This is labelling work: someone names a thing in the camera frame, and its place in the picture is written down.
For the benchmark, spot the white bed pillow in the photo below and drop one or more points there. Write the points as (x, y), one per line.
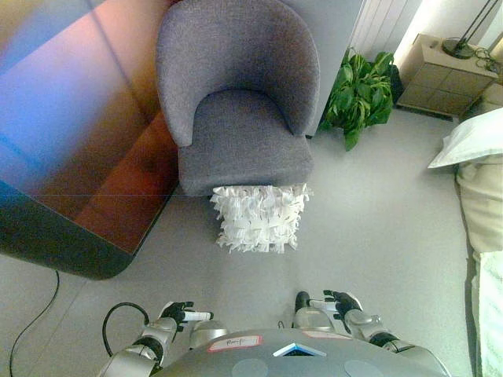
(469, 139)

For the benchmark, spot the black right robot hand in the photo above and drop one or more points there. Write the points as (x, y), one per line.
(344, 302)

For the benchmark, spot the silver left robot leg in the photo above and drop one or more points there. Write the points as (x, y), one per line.
(206, 333)

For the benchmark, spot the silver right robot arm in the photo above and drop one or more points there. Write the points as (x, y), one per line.
(389, 341)

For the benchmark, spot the silver robot leg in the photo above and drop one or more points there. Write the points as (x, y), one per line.
(310, 314)
(206, 333)

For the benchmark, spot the dark glossy wooden table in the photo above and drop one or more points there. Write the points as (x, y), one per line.
(70, 137)

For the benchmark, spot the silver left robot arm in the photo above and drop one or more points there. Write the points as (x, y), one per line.
(139, 349)

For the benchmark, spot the silver right robot leg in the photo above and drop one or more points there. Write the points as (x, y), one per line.
(310, 314)

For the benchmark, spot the cream bed with bedding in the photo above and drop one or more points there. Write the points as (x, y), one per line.
(485, 243)

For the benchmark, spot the green leafy potted plant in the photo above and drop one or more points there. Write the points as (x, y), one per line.
(359, 96)

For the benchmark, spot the grey fabric armchair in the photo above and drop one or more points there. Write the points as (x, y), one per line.
(239, 98)

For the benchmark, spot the grey robot torso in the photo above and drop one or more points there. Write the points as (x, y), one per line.
(294, 355)

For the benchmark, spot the beige bedside cabinet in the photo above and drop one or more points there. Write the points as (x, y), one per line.
(444, 80)

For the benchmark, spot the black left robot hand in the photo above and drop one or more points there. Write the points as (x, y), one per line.
(175, 310)

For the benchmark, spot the black lamp base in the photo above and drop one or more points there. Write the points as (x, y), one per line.
(465, 37)

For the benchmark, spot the white shaggy pillow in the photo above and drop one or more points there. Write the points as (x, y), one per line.
(259, 220)

